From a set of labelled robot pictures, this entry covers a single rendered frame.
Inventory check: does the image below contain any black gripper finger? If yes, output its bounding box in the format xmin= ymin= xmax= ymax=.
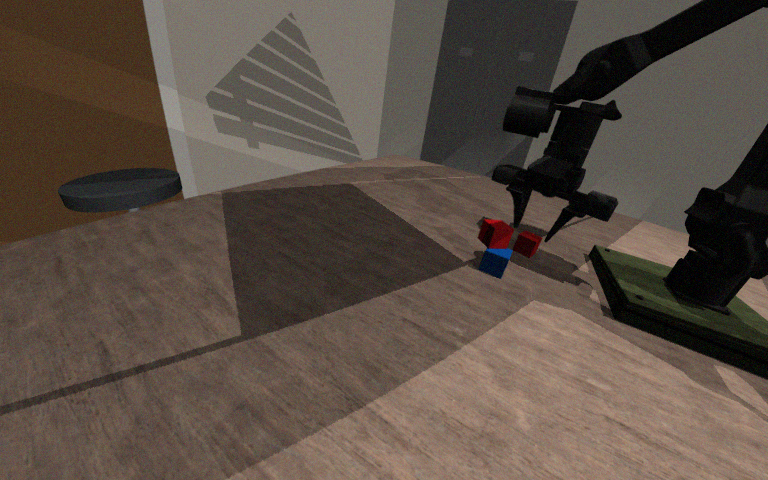
xmin=544 ymin=205 xmax=587 ymax=243
xmin=506 ymin=187 xmax=533 ymax=228

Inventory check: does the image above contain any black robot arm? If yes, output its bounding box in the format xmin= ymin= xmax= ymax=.
xmin=503 ymin=0 xmax=768 ymax=316

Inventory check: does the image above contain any blue cube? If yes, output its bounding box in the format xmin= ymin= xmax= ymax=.
xmin=478 ymin=248 xmax=513 ymax=279

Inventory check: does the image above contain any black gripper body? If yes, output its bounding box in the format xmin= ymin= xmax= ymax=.
xmin=491 ymin=141 xmax=618 ymax=222

